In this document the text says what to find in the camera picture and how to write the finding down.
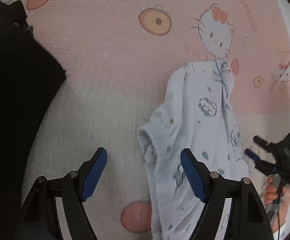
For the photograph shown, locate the light blue cartoon print shorts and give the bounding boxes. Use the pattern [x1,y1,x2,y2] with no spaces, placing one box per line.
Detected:
[137,60,249,239]

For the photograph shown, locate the white printed pajama garment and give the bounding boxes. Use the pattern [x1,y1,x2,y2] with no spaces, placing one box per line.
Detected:
[261,176,289,239]

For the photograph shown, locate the black garment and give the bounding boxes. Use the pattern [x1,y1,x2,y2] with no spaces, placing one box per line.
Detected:
[0,1,66,239]

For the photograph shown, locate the pink white Hello Kitty blanket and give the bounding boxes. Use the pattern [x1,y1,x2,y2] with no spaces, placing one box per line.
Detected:
[3,0,290,239]

